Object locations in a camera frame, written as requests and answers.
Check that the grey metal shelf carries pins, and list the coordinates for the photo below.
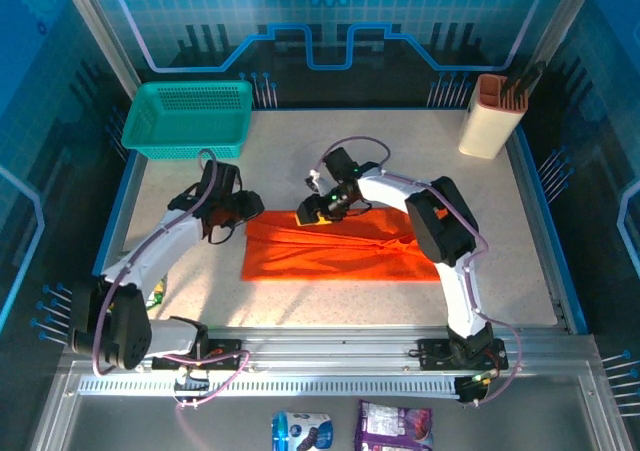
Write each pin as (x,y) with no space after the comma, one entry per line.
(150,426)

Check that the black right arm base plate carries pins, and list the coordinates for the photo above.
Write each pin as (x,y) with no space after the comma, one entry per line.
(435,353)

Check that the teal plastic basket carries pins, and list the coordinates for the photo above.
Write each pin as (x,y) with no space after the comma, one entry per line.
(180,121)

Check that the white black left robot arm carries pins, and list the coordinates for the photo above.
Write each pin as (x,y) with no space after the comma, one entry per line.
(165,246)

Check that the aluminium frame post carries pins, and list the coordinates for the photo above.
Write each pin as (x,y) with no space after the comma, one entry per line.
(100,31)
(562,21)

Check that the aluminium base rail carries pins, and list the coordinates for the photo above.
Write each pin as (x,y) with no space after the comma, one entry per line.
(325,351)

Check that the black right controller board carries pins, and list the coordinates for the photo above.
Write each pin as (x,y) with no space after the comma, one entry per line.
(472,388)

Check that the green yellow candy bag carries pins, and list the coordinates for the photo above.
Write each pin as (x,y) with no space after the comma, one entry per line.
(157,298)

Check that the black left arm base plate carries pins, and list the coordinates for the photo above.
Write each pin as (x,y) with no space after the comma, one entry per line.
(225,356)

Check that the purple snack packet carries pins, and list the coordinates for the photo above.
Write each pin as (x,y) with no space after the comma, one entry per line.
(395,426)

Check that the blue white snack packet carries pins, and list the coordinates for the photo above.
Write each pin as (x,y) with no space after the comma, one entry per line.
(302,431)

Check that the beige utensil holder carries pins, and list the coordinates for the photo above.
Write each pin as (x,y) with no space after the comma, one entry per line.
(487,131)

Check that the orange t-shirt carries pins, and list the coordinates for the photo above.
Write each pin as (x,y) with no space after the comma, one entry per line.
(330,256)

